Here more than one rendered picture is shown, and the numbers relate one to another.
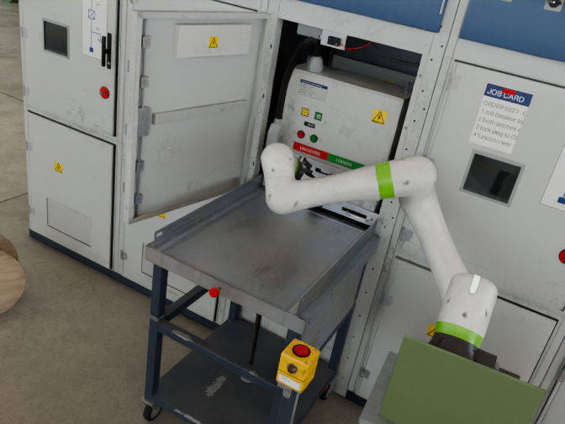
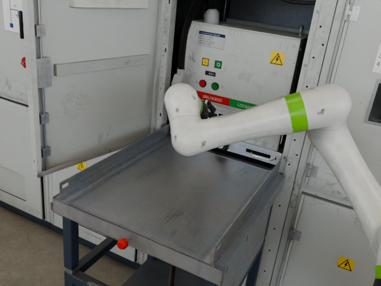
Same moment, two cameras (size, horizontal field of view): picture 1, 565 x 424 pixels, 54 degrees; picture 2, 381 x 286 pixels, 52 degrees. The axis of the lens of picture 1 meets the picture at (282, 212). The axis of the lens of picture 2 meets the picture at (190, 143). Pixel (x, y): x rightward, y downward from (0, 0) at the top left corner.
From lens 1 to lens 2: 60 cm
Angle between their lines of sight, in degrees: 3
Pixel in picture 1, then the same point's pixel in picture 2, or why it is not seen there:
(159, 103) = (60, 55)
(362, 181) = (273, 114)
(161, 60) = (59, 10)
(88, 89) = (12, 61)
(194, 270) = (101, 221)
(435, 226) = (351, 158)
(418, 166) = (332, 93)
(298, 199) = (205, 139)
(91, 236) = (25, 192)
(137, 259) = not seen: hidden behind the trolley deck
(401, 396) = not seen: outside the picture
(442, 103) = (342, 36)
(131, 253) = not seen: hidden behind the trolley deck
